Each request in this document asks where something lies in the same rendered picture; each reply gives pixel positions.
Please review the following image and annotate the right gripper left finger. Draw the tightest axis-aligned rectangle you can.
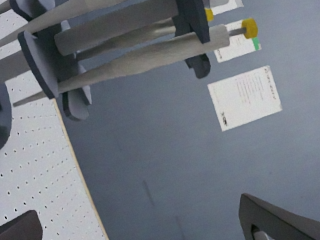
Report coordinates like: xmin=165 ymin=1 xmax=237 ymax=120
xmin=0 ymin=209 xmax=43 ymax=240

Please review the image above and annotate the grey base plate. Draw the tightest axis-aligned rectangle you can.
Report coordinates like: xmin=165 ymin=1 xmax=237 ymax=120
xmin=0 ymin=71 xmax=106 ymax=240

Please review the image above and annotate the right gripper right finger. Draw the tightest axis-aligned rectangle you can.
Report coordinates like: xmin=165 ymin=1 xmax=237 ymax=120
xmin=238 ymin=193 xmax=320 ymax=240

